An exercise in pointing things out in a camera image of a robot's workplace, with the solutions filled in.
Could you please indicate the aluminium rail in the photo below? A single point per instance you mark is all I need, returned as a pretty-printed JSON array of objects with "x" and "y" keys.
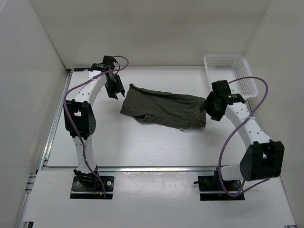
[
  {"x": 42, "y": 154},
  {"x": 156, "y": 168},
  {"x": 251, "y": 111}
]

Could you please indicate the white perforated plastic basket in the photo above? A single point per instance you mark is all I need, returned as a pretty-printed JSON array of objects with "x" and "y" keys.
[{"x": 233, "y": 68}]

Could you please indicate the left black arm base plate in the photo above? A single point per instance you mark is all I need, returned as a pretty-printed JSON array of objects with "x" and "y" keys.
[{"x": 84, "y": 191}]

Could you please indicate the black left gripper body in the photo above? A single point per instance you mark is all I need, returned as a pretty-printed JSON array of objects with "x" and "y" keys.
[{"x": 114, "y": 85}]

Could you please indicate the aluminium front rail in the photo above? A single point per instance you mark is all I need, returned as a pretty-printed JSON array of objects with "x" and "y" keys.
[{"x": 156, "y": 168}]

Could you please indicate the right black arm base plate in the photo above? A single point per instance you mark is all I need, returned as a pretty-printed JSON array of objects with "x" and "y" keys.
[{"x": 210, "y": 189}]

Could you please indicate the aluminium right side rail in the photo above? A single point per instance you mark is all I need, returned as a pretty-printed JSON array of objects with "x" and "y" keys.
[{"x": 251, "y": 111}]

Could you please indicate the olive green shorts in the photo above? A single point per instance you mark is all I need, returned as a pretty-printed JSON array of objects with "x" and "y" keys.
[{"x": 164, "y": 108}]

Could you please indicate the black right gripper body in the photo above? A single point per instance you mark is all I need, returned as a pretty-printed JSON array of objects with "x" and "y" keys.
[{"x": 209, "y": 105}]

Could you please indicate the aluminium left side rail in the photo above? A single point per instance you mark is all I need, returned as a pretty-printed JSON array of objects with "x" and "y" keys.
[{"x": 42, "y": 154}]

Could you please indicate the dark corner label sticker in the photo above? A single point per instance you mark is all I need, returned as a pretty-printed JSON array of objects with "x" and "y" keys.
[{"x": 81, "y": 69}]

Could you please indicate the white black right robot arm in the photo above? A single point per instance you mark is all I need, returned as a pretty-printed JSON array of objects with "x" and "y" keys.
[{"x": 263, "y": 157}]

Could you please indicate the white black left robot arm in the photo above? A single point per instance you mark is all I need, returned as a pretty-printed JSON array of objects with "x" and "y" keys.
[{"x": 80, "y": 120}]

